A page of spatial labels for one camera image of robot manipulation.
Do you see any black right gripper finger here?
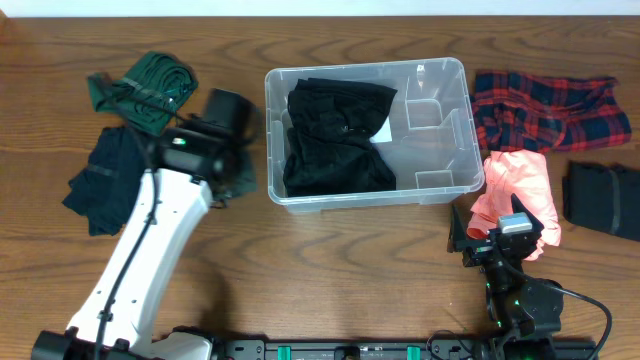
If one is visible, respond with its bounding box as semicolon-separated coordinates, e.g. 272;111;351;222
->
447;205;469;253
510;193;544;232

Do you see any dark green garment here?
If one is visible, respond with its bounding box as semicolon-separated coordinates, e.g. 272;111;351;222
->
88;51;198;136

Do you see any dark navy garment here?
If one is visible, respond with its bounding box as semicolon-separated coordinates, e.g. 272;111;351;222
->
62;127;161;236

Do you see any large black garment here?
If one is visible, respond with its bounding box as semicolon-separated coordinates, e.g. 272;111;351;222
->
283;78;397;197

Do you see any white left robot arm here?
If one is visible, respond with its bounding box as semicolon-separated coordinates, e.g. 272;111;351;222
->
31;115;255;359

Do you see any pink folded garment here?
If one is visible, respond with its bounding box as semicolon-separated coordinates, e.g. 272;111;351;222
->
467;150;561;261

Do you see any black folded garment right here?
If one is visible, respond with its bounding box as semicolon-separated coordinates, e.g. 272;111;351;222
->
562;162;639;241

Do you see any red plaid flannel shirt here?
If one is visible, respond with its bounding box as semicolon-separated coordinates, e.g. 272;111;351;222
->
472;71;632;153

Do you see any white paper label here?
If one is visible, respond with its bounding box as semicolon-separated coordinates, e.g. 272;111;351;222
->
369;117;393;144

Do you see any clear plastic storage bin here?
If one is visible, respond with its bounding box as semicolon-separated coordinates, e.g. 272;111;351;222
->
264;57;485;213

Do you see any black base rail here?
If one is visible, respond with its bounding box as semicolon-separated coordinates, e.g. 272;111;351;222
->
210;337;597;360

